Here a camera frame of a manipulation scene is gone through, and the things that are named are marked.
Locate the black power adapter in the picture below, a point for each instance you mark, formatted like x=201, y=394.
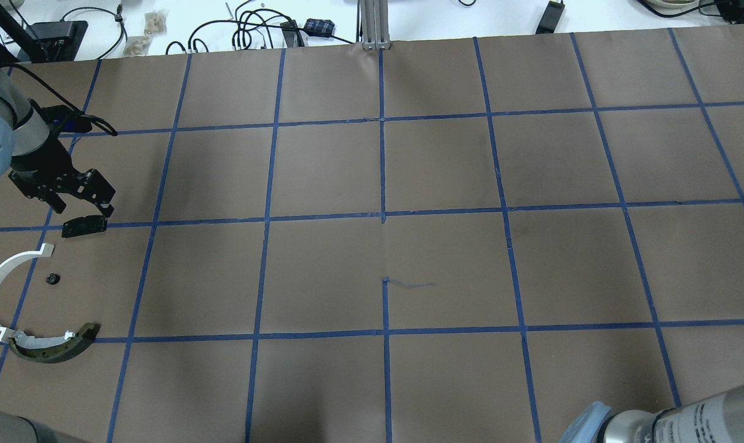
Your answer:
x=321, y=28

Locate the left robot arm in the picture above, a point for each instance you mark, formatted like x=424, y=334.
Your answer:
x=21, y=127

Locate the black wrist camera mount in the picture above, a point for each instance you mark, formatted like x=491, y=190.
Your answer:
x=61, y=118

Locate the black power brick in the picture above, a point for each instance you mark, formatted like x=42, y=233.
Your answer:
x=551, y=17

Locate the aluminium frame post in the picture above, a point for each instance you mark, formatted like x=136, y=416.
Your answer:
x=374, y=25

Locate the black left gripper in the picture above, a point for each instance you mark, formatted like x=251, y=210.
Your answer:
x=42, y=156

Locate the dark green brake shoe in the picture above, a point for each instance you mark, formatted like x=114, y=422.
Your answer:
x=53, y=350

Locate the small black plastic plate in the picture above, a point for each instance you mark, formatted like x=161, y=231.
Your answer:
x=83, y=226

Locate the small black bearing gear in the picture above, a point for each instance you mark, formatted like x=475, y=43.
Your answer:
x=53, y=279

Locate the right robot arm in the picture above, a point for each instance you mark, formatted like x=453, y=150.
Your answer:
x=718, y=418

